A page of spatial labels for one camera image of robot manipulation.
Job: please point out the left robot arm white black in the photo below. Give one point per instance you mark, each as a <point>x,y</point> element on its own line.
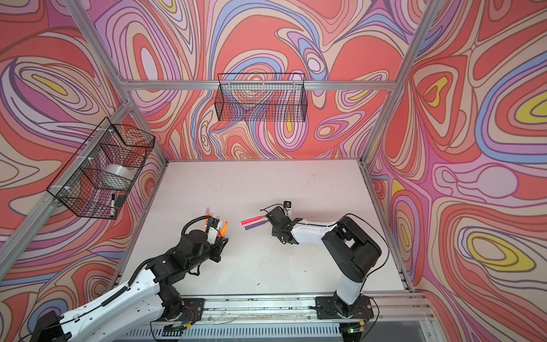
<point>148,295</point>

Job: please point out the orange thin marker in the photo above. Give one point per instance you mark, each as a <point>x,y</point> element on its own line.
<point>223,230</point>

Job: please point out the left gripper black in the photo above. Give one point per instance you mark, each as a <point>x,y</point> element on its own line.
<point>218,249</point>

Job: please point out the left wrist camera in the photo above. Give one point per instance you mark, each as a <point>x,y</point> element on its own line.
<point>213,227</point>

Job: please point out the pink marker upper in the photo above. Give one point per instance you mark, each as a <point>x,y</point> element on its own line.
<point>252,220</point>

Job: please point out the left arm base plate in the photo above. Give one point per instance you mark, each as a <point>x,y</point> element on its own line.
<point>177,308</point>

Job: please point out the black wire basket wall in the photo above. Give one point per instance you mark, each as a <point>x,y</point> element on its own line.
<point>108,161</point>
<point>261,97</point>

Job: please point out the purple marker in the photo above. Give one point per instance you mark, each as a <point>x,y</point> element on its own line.
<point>255,225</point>

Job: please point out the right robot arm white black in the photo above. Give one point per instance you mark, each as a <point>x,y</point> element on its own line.
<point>354,252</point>

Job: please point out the aluminium front rail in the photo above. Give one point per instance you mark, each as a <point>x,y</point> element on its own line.
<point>301,308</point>

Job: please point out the black wire basket left wall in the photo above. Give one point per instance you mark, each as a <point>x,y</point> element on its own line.
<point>108,161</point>

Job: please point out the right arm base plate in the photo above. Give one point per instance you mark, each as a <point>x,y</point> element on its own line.
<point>331,307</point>

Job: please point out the black marker in basket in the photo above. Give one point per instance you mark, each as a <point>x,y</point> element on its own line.
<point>113,210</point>

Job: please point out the black wire basket back wall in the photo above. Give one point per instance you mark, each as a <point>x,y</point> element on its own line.
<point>261,97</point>

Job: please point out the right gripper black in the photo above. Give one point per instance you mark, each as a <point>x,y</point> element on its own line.
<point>275,232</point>

